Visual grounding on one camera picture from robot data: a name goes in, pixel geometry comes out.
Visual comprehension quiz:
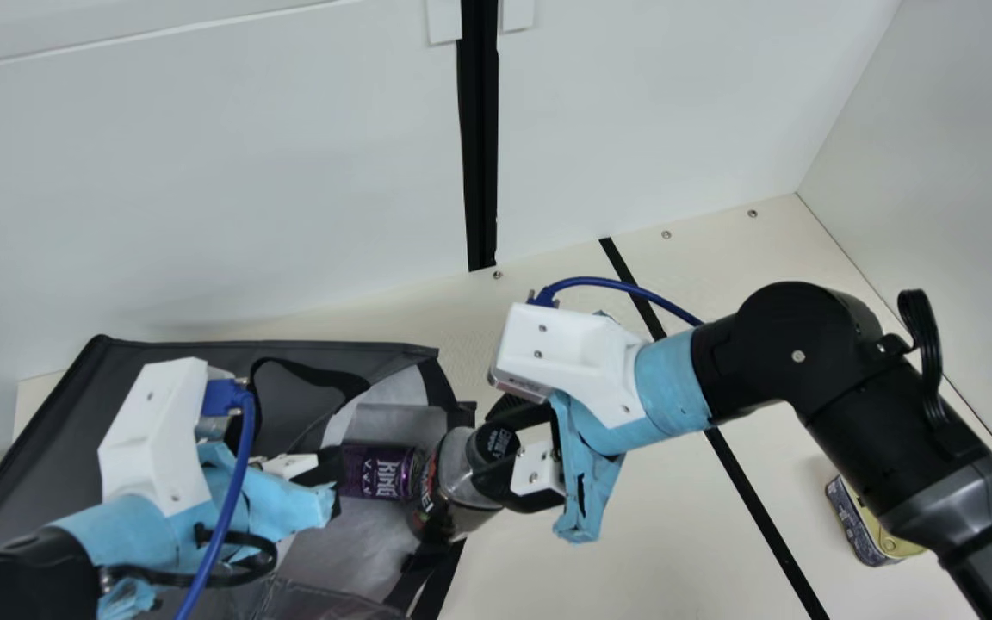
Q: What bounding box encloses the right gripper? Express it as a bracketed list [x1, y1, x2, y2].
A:
[480, 327, 715, 545]

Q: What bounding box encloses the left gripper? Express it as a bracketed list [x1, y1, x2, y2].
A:
[48, 439, 344, 620]

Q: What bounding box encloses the dark grey bag with straps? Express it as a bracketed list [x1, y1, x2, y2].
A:
[0, 334, 480, 620]

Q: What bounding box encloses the rectangular blue and gold tin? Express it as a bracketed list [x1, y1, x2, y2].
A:
[825, 474, 929, 569]

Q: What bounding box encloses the purple and black can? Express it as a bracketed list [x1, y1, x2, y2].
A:
[337, 441, 428, 502]

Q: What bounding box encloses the black strip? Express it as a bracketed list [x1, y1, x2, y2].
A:
[599, 237, 831, 620]

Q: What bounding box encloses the blue cable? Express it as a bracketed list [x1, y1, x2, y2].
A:
[529, 276, 705, 330]
[173, 377, 257, 620]

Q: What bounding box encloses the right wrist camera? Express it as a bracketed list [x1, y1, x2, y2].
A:
[487, 301, 650, 430]

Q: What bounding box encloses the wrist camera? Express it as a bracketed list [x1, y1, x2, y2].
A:
[487, 301, 650, 430]
[98, 357, 237, 518]

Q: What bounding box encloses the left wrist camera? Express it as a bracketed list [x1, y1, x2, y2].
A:
[98, 357, 237, 518]

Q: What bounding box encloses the black post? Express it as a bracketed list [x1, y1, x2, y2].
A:
[456, 0, 499, 273]

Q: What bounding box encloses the black cable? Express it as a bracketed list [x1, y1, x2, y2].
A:
[896, 288, 950, 431]

